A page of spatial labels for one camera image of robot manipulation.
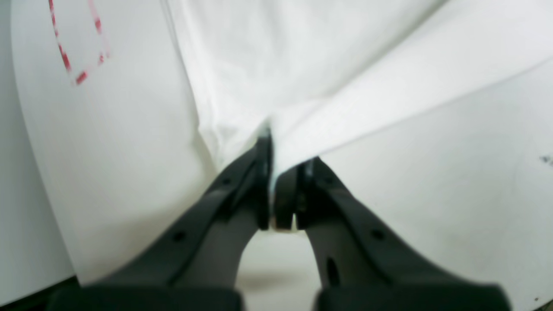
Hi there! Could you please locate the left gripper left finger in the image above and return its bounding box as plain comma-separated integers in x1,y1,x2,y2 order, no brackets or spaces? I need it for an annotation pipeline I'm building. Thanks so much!
47,134,272,311

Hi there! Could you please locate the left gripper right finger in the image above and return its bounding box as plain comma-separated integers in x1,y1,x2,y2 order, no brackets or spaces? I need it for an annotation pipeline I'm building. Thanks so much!
274,158,510,311

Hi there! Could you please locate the white printed T-shirt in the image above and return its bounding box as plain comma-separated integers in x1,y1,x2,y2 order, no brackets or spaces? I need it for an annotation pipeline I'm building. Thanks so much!
162,0,553,184

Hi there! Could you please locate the red tape rectangle marking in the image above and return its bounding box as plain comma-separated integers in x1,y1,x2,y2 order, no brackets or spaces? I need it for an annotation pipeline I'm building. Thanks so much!
48,0,111,86

